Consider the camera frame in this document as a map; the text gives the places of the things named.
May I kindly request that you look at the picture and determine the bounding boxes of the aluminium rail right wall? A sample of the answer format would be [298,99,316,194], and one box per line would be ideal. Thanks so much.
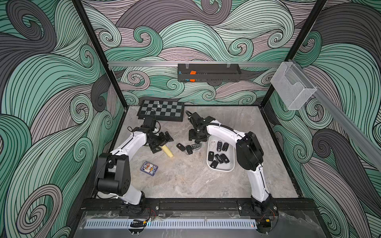
[289,59,381,170]

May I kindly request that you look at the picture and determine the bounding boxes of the white plastic storage box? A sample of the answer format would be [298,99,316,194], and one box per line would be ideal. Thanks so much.
[206,135,237,172]

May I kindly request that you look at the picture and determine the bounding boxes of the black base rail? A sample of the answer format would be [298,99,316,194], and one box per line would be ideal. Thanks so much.
[80,198,317,218]

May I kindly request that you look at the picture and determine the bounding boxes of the yellow plastic cylinder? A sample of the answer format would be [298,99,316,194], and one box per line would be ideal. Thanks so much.
[161,145,174,158]

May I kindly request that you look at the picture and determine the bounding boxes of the black flip key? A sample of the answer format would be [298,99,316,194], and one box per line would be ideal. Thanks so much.
[186,145,193,155]

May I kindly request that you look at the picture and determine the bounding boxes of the black key silver trim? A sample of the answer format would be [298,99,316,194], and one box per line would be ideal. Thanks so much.
[217,141,223,152]

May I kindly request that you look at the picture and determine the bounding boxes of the black VW key large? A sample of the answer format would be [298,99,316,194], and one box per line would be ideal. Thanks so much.
[176,143,186,152]

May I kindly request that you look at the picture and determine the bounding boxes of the aluminium rail back wall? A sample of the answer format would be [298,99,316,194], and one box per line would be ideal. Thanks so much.
[108,60,282,67]

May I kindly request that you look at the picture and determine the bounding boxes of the black flip key buttons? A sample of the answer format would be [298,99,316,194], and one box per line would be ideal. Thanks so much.
[214,154,224,164]

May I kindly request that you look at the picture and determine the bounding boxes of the white slotted cable duct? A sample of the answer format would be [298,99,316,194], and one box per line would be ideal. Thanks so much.
[84,218,257,229]

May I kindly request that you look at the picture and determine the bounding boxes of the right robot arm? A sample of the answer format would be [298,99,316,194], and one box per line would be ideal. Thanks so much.
[186,111,273,216]

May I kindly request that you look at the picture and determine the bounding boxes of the black VW key top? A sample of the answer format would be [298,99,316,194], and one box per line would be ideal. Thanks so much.
[210,160,219,169]

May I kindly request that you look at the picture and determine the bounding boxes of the blue playing card box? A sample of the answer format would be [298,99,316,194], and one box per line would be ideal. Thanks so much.
[140,161,158,177]

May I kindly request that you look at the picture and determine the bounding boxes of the aluminium rail wall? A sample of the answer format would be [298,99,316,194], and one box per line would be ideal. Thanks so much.
[289,59,381,170]
[108,60,282,67]

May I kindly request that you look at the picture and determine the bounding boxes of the black grey chessboard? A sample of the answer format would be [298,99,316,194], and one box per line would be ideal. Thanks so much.
[137,100,185,122]

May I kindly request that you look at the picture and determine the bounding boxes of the black wall shelf tray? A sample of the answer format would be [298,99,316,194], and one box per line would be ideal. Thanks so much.
[177,63,242,85]

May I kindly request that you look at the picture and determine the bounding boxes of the clear acrylic wall holder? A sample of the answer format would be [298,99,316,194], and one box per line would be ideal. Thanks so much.
[270,61,317,110]

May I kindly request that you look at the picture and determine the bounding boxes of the silver BMW key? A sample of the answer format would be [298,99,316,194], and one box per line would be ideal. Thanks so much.
[191,143,202,150]

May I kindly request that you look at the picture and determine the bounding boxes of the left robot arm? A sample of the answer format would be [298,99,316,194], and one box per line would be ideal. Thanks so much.
[94,127,173,205]

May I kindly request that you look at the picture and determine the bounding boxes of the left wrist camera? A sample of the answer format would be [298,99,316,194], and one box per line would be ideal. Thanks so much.
[142,117,156,131]

